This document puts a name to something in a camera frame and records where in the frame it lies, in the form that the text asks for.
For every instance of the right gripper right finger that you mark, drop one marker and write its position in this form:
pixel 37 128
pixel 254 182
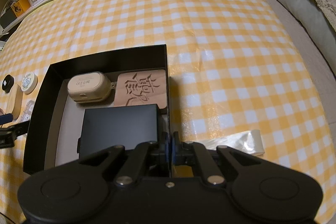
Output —
pixel 192 160

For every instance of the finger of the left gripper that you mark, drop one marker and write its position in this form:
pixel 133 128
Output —
pixel 9 135
pixel 6 118

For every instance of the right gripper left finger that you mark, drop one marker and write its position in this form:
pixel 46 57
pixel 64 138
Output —
pixel 148 159

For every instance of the oval wooden piece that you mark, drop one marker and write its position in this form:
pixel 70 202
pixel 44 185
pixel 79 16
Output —
pixel 14 102

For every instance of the clear plastic small case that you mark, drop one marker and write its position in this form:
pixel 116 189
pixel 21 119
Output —
pixel 26 116

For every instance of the black round small case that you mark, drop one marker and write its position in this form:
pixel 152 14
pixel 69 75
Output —
pixel 8 83

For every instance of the round white patterned tin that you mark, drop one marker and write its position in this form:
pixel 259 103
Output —
pixel 29 82

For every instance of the large black storage box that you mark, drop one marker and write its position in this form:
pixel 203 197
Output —
pixel 134 59

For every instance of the small black rectangular box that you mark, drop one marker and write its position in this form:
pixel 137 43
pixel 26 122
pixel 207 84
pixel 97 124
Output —
pixel 128 126

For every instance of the carved wooden square block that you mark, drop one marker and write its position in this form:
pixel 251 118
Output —
pixel 141 88

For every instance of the beige earbuds case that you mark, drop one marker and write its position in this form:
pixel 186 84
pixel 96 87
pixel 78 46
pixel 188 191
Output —
pixel 89 87

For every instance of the clear plastic wrapper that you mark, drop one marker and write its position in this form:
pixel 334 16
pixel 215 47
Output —
pixel 249 142

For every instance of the yellow checkered table cloth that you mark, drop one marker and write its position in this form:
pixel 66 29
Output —
pixel 233 68

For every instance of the yellow orange box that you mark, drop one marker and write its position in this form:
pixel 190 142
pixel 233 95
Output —
pixel 20 7

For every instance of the grey cushion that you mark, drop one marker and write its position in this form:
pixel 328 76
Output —
pixel 316 24

